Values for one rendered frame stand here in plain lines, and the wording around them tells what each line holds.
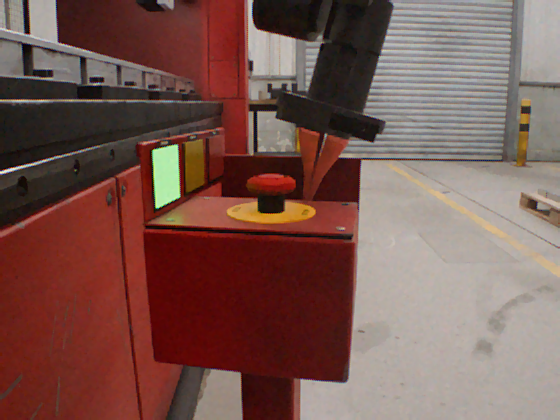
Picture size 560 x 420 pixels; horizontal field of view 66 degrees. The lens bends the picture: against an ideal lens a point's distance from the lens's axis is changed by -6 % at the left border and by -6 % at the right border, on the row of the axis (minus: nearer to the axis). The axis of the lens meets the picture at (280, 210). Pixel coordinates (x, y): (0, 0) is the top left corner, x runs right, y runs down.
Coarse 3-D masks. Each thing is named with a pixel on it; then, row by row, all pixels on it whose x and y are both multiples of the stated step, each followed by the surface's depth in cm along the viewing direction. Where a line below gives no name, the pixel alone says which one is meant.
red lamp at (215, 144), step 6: (210, 138) 46; (216, 138) 48; (222, 138) 50; (210, 144) 46; (216, 144) 48; (222, 144) 50; (210, 150) 47; (216, 150) 48; (222, 150) 50; (210, 156) 47; (216, 156) 48; (222, 156) 50; (210, 162) 47; (216, 162) 49; (222, 162) 50; (210, 168) 47; (216, 168) 49; (222, 168) 51; (210, 174) 47; (216, 174) 49; (222, 174) 51; (210, 180) 47
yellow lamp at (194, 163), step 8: (192, 144) 42; (200, 144) 44; (192, 152) 42; (200, 152) 44; (184, 160) 40; (192, 160) 42; (200, 160) 44; (192, 168) 42; (200, 168) 44; (192, 176) 42; (200, 176) 44; (192, 184) 42; (200, 184) 44
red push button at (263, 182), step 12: (252, 180) 36; (264, 180) 35; (276, 180) 35; (288, 180) 36; (252, 192) 36; (264, 192) 35; (276, 192) 35; (288, 192) 36; (264, 204) 36; (276, 204) 36
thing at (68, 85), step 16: (0, 80) 45; (16, 80) 48; (32, 80) 52; (48, 80) 56; (64, 80) 61; (0, 96) 45; (16, 96) 48; (32, 96) 52; (48, 96) 56; (64, 96) 61
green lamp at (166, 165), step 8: (160, 152) 35; (168, 152) 37; (176, 152) 38; (160, 160) 35; (168, 160) 37; (176, 160) 38; (160, 168) 35; (168, 168) 37; (176, 168) 38; (160, 176) 35; (168, 176) 37; (176, 176) 38; (160, 184) 35; (168, 184) 37; (176, 184) 38; (160, 192) 35; (168, 192) 37; (176, 192) 38; (160, 200) 35; (168, 200) 37
